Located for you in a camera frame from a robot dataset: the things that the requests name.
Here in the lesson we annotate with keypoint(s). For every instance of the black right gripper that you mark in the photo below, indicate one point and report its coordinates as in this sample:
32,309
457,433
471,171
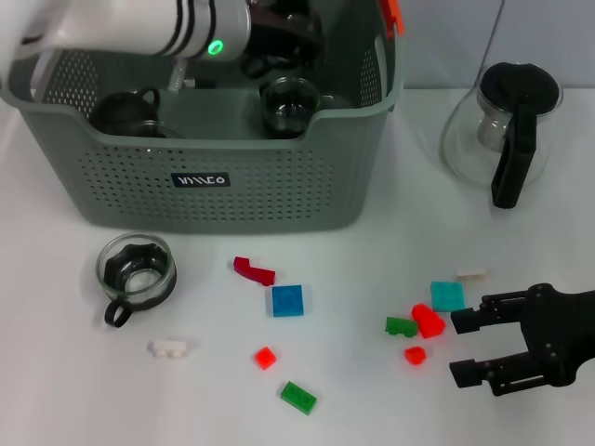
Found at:
567,330

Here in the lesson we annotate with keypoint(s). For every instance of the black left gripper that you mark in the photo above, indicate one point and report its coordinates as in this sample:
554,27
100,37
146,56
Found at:
283,16

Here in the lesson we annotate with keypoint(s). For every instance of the green rectangular brick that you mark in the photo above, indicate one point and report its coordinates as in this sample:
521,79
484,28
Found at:
300,397

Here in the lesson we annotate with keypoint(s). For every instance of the white two-stud brick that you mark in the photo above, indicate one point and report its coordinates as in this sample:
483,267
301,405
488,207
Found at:
169,348

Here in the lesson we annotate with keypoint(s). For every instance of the grey perforated plastic storage bin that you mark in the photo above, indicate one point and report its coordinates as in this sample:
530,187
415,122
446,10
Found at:
232,204

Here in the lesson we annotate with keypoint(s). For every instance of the teal square brick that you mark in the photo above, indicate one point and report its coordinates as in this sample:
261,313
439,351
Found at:
447,296

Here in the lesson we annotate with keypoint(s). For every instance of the large red brick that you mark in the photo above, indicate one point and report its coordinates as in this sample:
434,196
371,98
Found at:
430,323

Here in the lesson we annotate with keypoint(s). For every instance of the small red sloped brick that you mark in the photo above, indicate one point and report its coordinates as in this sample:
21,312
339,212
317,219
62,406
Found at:
415,355

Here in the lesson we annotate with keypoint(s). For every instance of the green car-shaped brick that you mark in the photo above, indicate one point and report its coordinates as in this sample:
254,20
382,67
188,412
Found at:
400,327

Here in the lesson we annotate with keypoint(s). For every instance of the black clay teapot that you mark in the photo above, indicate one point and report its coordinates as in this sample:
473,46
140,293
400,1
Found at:
116,114

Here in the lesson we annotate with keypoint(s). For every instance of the blue square brick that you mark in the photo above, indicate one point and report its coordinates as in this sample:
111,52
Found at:
288,301

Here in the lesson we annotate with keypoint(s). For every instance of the small red square brick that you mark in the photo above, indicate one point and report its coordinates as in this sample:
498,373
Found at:
265,358

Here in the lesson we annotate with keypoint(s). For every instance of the glass teapot with black lid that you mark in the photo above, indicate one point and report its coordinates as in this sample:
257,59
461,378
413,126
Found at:
518,88

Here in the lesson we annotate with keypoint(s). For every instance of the dark red angled brick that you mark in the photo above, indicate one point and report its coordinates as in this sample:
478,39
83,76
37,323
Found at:
258,274

